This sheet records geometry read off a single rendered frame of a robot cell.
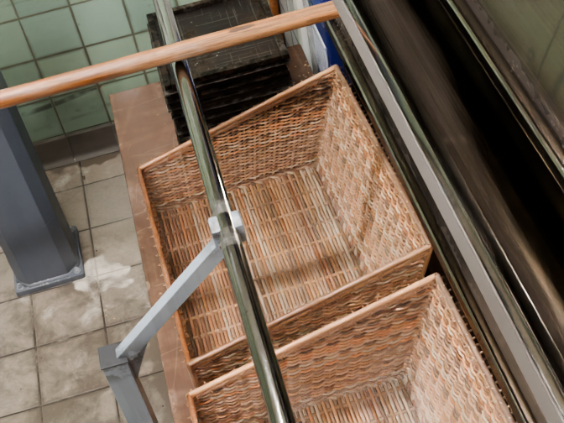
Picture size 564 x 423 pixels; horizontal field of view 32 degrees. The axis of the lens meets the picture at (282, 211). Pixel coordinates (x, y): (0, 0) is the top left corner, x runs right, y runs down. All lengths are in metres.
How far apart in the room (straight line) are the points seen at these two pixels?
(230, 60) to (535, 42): 1.23
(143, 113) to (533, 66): 1.59
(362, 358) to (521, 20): 0.88
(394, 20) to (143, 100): 1.38
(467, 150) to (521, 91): 0.08
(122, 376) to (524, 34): 0.83
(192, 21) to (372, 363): 0.96
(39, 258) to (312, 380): 1.30
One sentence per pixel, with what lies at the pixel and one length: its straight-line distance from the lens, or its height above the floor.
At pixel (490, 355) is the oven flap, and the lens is 1.47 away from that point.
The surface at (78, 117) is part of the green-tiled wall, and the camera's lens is 3.27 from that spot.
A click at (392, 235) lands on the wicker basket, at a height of 0.75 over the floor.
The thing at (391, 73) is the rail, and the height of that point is 1.44.
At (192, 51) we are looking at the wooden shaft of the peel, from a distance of 1.64.
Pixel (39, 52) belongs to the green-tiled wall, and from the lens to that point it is 3.11.
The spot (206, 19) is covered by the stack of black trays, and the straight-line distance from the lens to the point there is 2.35.
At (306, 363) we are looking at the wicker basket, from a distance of 1.76.
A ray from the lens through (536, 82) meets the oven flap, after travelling 1.06.
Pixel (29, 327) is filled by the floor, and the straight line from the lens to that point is 2.93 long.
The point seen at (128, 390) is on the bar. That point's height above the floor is 0.88.
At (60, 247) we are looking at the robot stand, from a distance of 2.91.
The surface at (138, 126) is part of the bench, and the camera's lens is 2.49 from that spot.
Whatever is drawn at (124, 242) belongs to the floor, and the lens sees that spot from 3.03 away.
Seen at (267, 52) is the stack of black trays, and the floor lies 0.83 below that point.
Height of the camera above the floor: 2.16
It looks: 46 degrees down
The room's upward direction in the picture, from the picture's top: 11 degrees counter-clockwise
